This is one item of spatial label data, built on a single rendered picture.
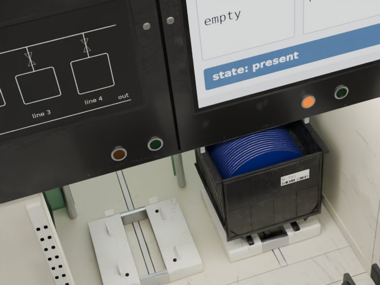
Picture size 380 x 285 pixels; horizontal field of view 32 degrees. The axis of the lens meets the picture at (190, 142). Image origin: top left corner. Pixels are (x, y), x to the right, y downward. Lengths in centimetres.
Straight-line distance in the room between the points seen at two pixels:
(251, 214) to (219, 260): 16
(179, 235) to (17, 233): 58
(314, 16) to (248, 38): 9
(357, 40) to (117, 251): 77
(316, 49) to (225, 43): 13
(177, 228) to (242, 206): 21
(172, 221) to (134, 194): 16
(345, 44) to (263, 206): 54
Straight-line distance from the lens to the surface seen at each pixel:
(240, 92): 87
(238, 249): 143
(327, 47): 89
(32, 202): 92
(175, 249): 143
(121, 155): 88
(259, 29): 83
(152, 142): 88
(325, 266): 144
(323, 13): 86
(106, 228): 151
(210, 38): 81
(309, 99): 92
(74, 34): 76
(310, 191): 138
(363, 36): 91
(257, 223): 138
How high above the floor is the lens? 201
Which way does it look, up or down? 41 degrees down
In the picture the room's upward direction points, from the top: 8 degrees counter-clockwise
